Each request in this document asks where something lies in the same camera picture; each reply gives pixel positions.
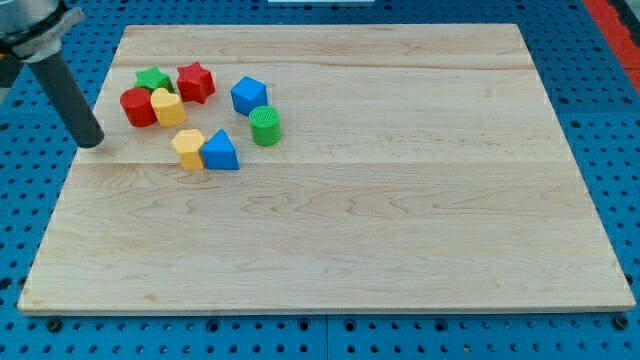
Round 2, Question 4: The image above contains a green star block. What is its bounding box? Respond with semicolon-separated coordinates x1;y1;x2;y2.
135;66;175;93

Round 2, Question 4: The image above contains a red star block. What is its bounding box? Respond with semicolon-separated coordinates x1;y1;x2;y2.
177;62;216;104

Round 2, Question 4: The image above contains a light wooden board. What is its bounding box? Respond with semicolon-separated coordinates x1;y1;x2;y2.
18;24;635;316

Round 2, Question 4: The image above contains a yellow hexagon block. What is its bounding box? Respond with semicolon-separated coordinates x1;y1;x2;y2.
171;129;205;171

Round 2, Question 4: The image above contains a red cylinder block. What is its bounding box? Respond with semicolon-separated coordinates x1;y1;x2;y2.
120;87;157;128

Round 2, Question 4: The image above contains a yellow heart block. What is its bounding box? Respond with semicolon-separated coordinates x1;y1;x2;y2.
150;88;187;127

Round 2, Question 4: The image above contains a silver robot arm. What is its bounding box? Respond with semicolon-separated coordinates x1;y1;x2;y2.
1;0;104;148

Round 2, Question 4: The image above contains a blue cube block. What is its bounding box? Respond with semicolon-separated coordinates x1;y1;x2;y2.
231;76;269;116

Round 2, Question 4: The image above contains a red tape strip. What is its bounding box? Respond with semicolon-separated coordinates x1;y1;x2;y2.
583;0;639;91

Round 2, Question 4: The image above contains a green cylinder block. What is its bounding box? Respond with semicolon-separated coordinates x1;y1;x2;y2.
249;105;281;147

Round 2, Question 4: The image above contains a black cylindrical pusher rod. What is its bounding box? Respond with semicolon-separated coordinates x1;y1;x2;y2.
28;52;104;148

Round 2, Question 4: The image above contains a blue triangle block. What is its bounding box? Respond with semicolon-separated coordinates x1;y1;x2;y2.
200;129;240;170

